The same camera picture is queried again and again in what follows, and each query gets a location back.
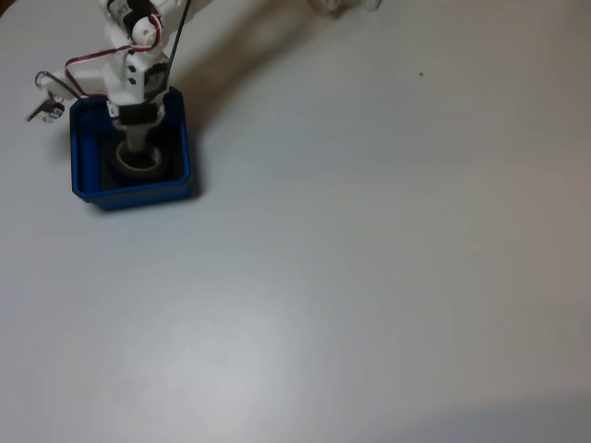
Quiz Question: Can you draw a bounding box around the red white servo wire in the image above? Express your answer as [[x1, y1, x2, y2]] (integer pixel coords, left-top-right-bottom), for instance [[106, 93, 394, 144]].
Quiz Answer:
[[63, 13, 163, 99]]

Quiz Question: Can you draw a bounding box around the black pad box liner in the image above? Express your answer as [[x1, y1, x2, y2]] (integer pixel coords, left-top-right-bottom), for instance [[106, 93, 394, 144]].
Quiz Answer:
[[99, 131, 184, 191]]

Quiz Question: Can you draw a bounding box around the black tape roll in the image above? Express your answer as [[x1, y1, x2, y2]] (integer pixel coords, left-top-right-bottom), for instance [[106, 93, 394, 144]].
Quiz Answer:
[[106, 138, 163, 182]]

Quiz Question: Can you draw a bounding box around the blue plastic box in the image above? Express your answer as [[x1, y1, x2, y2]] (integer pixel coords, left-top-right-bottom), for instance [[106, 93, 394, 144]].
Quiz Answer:
[[68, 85, 200, 212]]

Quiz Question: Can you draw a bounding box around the white square camera board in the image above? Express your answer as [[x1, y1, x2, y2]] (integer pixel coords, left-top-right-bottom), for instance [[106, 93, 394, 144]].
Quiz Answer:
[[25, 90, 66, 124]]

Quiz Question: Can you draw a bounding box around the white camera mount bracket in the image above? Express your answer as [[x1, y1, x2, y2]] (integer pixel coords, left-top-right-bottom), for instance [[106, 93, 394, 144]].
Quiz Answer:
[[34, 58, 112, 101]]

